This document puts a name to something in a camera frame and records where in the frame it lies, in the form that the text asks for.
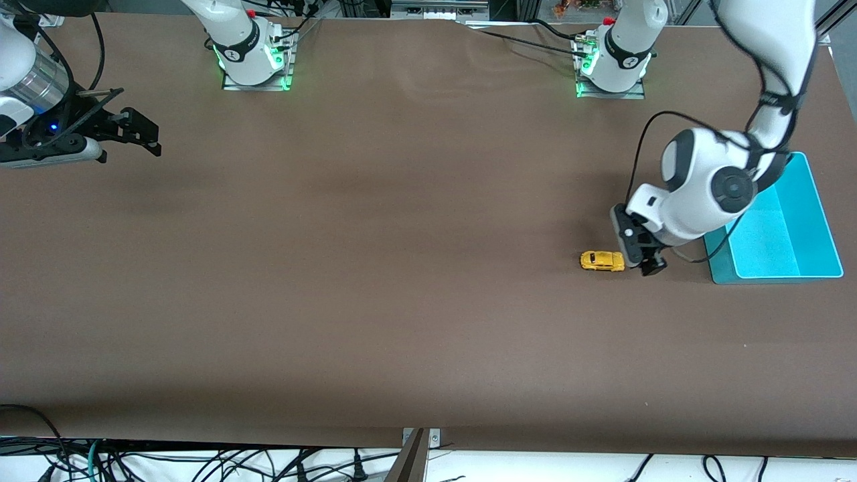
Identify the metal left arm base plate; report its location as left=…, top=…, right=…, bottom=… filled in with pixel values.
left=574, top=40, right=647, bottom=100

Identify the silver background equipment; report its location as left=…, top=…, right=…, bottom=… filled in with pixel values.
left=390, top=0, right=491, bottom=21

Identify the black cable on table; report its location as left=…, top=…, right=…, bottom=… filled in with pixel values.
left=464, top=22, right=585, bottom=58

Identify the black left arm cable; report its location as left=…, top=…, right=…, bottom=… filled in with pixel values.
left=628, top=110, right=751, bottom=205

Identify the yellow beetle toy car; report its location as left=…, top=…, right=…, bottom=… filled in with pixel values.
left=579, top=250, right=626, bottom=272

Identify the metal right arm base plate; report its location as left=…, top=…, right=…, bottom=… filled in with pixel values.
left=221, top=33, right=297, bottom=92

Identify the turquoise plastic bin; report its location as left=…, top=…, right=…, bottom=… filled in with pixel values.
left=703, top=151, right=844, bottom=285

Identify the dark slanted bar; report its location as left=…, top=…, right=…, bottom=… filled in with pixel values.
left=383, top=428, right=429, bottom=482

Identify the black looped floor cable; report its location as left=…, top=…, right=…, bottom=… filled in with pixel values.
left=0, top=404, right=68, bottom=469

